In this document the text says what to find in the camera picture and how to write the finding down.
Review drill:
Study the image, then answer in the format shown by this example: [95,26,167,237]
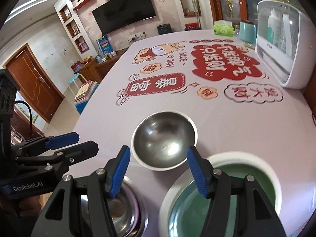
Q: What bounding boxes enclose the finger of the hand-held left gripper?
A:
[17,140,100,178]
[15,132,80,153]

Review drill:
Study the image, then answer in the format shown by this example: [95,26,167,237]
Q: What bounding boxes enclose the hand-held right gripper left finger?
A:
[31,146,131,237]

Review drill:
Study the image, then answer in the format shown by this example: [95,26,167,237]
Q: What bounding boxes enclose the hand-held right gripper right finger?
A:
[187,146,287,237]

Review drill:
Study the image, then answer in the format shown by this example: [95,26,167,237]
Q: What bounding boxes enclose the plain white plate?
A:
[158,152,282,237]

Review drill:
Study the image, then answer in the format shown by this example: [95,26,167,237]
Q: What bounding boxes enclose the round steel bowl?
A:
[131,112,198,171]

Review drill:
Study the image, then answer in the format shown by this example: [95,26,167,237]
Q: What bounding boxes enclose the large flat-bottomed steel bowl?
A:
[80,175,149,237]

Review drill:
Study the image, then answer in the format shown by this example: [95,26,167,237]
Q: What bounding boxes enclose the person's left hand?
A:
[0,193,48,219]

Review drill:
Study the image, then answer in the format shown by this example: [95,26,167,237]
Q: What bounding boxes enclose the brown wooden door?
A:
[2,43,65,124]

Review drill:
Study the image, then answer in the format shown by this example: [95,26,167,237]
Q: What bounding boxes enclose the blue plastic stool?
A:
[74,99,92,115]

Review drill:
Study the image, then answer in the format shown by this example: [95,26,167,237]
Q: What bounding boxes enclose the stack of books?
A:
[74,80,98,103]

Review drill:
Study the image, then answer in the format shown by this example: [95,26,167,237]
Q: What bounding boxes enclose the light blue round stool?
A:
[68,73,86,95]

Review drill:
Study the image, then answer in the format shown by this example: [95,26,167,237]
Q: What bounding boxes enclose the wooden television cabinet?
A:
[71,52,126,84]

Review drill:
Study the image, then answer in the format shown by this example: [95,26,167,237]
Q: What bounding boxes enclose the blue standing display card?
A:
[96,36,112,55]

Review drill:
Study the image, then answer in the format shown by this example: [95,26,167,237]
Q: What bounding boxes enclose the green tissue box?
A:
[213,20,234,37]

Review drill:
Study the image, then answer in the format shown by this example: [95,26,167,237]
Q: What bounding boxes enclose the light blue canister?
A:
[239,21,257,43]

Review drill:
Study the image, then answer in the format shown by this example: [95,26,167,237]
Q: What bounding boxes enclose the white countertop dish cabinet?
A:
[255,0,316,89]

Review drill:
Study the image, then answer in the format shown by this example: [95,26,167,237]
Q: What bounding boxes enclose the white upright pole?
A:
[190,0,201,30]

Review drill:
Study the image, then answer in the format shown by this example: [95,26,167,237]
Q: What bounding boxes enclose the white bottle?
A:
[268,8,283,47]

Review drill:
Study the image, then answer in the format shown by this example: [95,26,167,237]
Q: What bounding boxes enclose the colourful wall poster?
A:
[13,104,40,124]

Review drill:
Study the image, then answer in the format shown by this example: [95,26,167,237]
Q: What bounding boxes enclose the black cable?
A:
[15,101,34,126]

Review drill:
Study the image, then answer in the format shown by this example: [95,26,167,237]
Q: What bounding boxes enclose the column of wall niches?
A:
[59,4,89,53]

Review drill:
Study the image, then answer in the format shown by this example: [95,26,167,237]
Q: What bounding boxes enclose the wall socket strip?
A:
[126,31,146,41]

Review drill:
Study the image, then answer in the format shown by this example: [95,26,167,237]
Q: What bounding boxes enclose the red wall shelf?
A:
[73,0,97,11]

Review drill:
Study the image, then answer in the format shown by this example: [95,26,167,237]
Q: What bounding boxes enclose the black wall television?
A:
[91,0,157,36]

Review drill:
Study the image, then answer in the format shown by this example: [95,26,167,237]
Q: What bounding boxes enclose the tall wall niches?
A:
[176,0,201,18]

